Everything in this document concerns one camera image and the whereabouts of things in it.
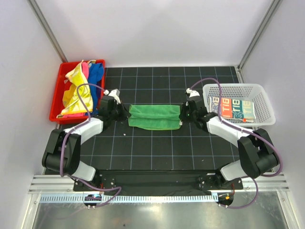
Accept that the aluminium frame post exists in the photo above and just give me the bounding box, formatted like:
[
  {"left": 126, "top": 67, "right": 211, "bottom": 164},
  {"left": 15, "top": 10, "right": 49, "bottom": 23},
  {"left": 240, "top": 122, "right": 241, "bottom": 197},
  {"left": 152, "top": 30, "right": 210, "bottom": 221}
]
[
  {"left": 238, "top": 0, "right": 282, "bottom": 71},
  {"left": 28, "top": 0, "right": 68, "bottom": 62}
]

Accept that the white perforated plastic basket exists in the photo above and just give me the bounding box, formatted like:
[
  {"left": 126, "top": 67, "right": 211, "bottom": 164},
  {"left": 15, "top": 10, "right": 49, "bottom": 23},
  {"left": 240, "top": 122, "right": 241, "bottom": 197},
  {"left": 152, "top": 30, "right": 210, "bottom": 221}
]
[{"left": 202, "top": 83, "right": 276, "bottom": 127}]

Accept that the yellow towel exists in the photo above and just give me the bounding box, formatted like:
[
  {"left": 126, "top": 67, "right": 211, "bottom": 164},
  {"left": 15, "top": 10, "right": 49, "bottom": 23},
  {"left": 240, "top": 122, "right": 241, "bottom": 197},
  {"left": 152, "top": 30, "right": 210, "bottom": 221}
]
[{"left": 61, "top": 61, "right": 93, "bottom": 115}]

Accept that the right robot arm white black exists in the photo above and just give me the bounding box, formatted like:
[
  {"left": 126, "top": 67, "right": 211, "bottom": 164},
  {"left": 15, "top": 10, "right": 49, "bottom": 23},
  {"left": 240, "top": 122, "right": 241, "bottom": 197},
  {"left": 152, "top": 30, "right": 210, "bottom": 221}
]
[{"left": 179, "top": 96, "right": 282, "bottom": 189}]

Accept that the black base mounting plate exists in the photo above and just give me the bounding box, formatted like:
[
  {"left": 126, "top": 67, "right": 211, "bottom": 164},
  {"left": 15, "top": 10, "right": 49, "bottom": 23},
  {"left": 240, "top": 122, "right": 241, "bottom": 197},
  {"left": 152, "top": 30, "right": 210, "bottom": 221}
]
[{"left": 72, "top": 169, "right": 244, "bottom": 195}]

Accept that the green towel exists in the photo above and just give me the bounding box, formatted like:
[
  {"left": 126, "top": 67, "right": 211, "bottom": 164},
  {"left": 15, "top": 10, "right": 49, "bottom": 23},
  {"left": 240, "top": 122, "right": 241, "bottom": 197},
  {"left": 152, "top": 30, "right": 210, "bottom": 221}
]
[{"left": 128, "top": 104, "right": 183, "bottom": 131}]

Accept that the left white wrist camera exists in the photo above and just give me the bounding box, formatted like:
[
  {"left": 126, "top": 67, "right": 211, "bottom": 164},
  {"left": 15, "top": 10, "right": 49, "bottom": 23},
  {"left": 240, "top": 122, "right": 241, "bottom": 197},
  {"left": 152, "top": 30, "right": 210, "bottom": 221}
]
[{"left": 103, "top": 89, "right": 121, "bottom": 104}]

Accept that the slotted white cable duct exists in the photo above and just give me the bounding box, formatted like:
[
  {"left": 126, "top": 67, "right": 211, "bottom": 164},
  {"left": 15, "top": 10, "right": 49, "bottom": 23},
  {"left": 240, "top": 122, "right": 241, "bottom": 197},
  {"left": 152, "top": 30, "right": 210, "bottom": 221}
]
[{"left": 39, "top": 193, "right": 218, "bottom": 204}]

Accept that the black grid mat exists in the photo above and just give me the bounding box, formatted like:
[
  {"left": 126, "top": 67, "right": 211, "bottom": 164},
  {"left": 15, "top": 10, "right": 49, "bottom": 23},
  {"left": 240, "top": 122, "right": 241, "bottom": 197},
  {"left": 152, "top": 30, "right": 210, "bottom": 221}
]
[{"left": 80, "top": 66, "right": 239, "bottom": 170}]

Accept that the right aluminium frame post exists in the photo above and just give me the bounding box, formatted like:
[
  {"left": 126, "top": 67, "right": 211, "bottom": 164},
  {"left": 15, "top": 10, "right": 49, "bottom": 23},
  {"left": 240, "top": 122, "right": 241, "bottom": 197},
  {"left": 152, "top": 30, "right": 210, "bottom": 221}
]
[{"left": 238, "top": 0, "right": 282, "bottom": 71}]

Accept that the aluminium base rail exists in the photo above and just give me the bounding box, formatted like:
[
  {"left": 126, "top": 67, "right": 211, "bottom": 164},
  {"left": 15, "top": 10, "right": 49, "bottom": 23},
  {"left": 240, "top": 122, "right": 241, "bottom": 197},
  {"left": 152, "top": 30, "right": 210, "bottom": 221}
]
[{"left": 28, "top": 173, "right": 290, "bottom": 194}]

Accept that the pink towel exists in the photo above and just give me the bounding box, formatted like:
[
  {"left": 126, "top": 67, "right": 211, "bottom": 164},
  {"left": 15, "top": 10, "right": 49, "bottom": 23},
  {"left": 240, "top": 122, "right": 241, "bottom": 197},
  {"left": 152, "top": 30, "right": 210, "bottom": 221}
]
[{"left": 62, "top": 61, "right": 89, "bottom": 119}]

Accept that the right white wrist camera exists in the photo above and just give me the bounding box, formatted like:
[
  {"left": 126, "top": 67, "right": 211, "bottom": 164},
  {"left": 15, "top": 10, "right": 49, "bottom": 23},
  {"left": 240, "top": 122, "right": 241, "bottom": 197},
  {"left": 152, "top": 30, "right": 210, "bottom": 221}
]
[{"left": 185, "top": 88, "right": 200, "bottom": 101}]

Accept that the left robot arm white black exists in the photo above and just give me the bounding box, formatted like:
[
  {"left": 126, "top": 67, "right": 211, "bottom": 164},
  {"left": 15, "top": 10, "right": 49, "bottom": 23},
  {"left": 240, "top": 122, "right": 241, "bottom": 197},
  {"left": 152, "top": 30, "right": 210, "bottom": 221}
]
[{"left": 42, "top": 95, "right": 130, "bottom": 191}]

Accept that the rabbit print towel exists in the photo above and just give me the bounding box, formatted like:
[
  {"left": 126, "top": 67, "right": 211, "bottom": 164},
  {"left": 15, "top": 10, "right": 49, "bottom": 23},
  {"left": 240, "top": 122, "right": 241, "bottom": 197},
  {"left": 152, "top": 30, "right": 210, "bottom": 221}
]
[{"left": 208, "top": 96, "right": 256, "bottom": 123}]

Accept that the left aluminium frame post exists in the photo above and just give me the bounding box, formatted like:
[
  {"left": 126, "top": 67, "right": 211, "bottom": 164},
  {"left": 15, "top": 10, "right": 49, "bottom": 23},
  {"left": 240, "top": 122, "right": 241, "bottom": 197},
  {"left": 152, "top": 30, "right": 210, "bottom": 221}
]
[{"left": 28, "top": 0, "right": 68, "bottom": 62}]

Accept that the blue towel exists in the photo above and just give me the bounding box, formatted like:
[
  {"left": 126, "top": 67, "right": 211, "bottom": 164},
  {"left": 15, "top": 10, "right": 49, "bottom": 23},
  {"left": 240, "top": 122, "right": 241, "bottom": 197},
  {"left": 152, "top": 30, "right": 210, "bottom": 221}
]
[{"left": 87, "top": 61, "right": 104, "bottom": 116}]

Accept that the red plastic bin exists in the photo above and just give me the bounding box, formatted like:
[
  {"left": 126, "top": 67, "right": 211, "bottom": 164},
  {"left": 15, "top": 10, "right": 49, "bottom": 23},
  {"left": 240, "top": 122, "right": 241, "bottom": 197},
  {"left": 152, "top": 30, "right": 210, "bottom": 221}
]
[{"left": 49, "top": 59, "right": 106, "bottom": 125}]

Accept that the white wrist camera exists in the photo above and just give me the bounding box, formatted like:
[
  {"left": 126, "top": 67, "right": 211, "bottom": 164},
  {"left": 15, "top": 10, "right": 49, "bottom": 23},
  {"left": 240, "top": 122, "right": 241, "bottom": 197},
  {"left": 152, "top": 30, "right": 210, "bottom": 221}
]
[
  {"left": 103, "top": 89, "right": 121, "bottom": 104},
  {"left": 185, "top": 88, "right": 200, "bottom": 101}
]

